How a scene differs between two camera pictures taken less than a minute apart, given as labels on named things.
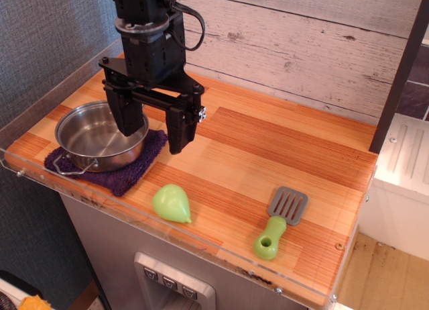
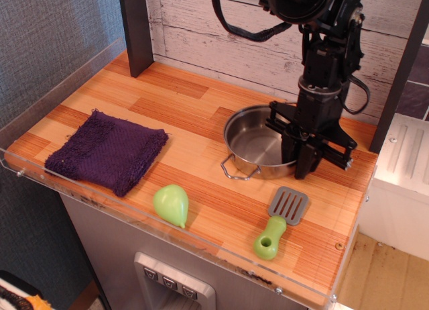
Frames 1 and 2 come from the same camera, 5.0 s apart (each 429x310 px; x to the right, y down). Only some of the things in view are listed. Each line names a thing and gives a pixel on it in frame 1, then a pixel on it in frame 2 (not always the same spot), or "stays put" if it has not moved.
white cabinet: (395, 211) stays put
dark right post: (411, 50) stays put
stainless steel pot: (87, 131) -> (253, 145)
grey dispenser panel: (168, 288) stays put
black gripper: (155, 69) -> (310, 129)
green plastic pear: (171, 201) stays put
